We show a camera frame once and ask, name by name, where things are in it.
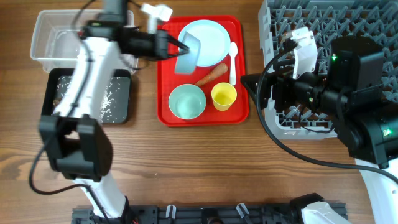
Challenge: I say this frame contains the light blue bowl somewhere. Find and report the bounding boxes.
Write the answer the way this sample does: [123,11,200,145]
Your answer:
[175,32,201,75]

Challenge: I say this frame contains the yellow plastic cup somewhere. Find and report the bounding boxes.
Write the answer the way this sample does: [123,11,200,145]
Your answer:
[211,82,237,111]

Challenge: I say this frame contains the mint green bowl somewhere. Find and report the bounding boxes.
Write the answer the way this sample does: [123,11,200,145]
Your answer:
[168,84,207,120]

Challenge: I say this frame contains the white rice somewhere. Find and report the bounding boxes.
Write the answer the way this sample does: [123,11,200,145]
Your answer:
[52,75,131,124]

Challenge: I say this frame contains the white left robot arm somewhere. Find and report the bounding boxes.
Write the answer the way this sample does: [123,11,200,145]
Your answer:
[39,1,189,223]

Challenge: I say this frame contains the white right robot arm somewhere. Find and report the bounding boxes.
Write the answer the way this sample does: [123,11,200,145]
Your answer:
[241,36,397,223]

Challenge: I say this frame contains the black waste tray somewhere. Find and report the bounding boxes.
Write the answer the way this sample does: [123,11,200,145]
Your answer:
[41,68,131,124]

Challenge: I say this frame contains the grey dishwasher rack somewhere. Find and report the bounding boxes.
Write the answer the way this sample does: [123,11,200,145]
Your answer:
[258,0,397,140]

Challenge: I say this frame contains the large light blue plate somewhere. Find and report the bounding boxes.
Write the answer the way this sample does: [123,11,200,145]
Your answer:
[178,19,231,67]

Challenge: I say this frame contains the orange carrot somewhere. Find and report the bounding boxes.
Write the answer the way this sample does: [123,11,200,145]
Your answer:
[195,63,228,87]

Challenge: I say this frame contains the red plastic tray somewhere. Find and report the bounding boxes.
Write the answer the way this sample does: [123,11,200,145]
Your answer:
[157,16,249,127]

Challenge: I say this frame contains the white plastic spoon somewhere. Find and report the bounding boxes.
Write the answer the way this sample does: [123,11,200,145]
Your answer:
[228,42,238,86]

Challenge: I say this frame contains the clear plastic bin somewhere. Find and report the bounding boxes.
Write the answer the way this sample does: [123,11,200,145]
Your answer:
[29,9,141,75]

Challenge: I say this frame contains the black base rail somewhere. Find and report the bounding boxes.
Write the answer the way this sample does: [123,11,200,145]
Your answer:
[71,202,348,224]

